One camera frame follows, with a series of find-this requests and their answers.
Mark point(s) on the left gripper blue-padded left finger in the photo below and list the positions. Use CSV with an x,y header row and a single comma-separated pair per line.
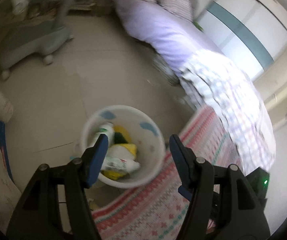
x,y
76,176

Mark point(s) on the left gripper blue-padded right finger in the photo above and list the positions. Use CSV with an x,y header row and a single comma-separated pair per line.
x,y
198,178

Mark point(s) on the white bottle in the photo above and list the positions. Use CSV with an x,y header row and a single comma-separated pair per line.
x,y
119,165
107,129

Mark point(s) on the yellow paper cup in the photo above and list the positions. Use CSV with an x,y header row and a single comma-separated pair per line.
x,y
123,151

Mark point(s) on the white trash bin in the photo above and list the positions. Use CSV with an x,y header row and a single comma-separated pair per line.
x,y
133,136

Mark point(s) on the patterned bed sheet mattress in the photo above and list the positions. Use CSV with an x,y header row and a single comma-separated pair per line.
x,y
157,210

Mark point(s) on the plaid folded quilt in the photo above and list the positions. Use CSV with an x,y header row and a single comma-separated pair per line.
x,y
211,78

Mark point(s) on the lavender bed sheet bed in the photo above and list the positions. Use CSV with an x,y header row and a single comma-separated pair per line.
x,y
176,40

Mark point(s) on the white teal wardrobe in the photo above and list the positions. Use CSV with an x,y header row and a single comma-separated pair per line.
x,y
252,33

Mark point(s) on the plaid pillow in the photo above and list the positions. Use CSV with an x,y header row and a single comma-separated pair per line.
x,y
180,8

